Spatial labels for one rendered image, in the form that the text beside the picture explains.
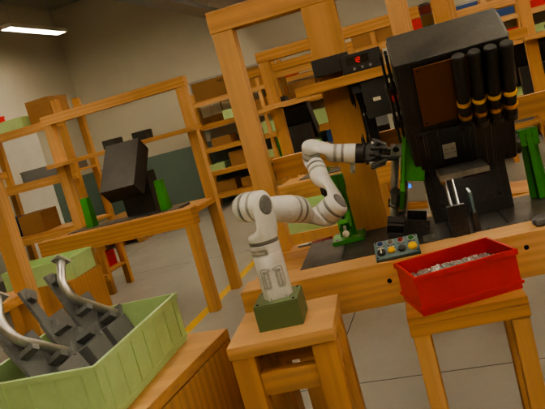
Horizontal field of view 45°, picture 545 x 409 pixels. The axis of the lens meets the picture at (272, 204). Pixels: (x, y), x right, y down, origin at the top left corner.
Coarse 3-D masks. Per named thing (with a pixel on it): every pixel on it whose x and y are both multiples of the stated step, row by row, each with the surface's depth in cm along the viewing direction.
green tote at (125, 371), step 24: (144, 312) 235; (168, 312) 223; (144, 336) 203; (168, 336) 219; (120, 360) 186; (144, 360) 200; (168, 360) 215; (0, 384) 180; (24, 384) 178; (48, 384) 177; (72, 384) 176; (96, 384) 174; (120, 384) 184; (144, 384) 197; (0, 408) 182; (24, 408) 180; (48, 408) 179; (72, 408) 177; (96, 408) 175; (120, 408) 180
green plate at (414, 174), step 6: (402, 138) 237; (402, 144) 237; (408, 144) 237; (402, 150) 237; (408, 150) 238; (402, 156) 237; (408, 156) 238; (402, 162) 238; (408, 162) 239; (402, 168) 238; (408, 168) 239; (414, 168) 239; (420, 168) 238; (402, 174) 238; (408, 174) 239; (414, 174) 239; (420, 174) 239; (402, 180) 239; (408, 180) 240; (414, 180) 239; (420, 180) 239
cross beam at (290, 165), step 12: (528, 96) 271; (540, 96) 270; (528, 108) 271; (540, 108) 271; (516, 120) 273; (384, 132) 282; (396, 132) 282; (288, 156) 291; (300, 156) 290; (324, 156) 288; (276, 168) 293; (288, 168) 292; (300, 168) 291
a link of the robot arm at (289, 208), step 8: (272, 200) 210; (280, 200) 211; (288, 200) 212; (296, 200) 213; (304, 200) 216; (232, 208) 200; (280, 208) 210; (288, 208) 211; (296, 208) 212; (304, 208) 215; (240, 216) 199; (280, 216) 210; (288, 216) 211; (296, 216) 213; (304, 216) 216
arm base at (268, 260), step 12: (276, 240) 200; (252, 252) 200; (264, 252) 198; (276, 252) 199; (264, 264) 199; (276, 264) 199; (264, 276) 199; (276, 276) 199; (288, 276) 203; (264, 288) 201; (276, 288) 200; (288, 288) 201
